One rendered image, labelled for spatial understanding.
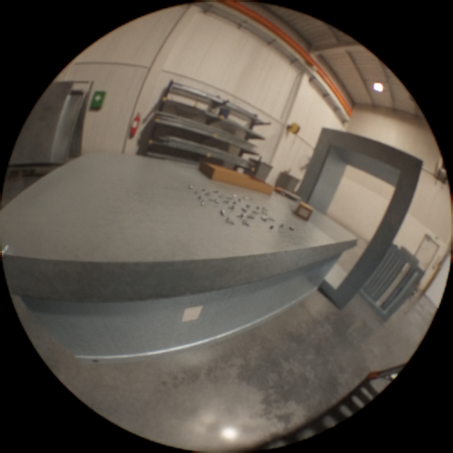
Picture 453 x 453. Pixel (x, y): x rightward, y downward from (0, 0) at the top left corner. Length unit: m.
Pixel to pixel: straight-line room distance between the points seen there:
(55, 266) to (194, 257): 0.20
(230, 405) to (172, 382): 0.27
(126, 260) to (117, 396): 0.68
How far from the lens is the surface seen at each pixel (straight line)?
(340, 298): 1.73
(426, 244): 9.61
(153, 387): 0.80
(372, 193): 9.70
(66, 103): 3.23
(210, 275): 0.25
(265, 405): 0.92
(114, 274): 0.22
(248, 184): 0.93
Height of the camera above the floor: 0.80
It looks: 24 degrees down
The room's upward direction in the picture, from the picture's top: 21 degrees clockwise
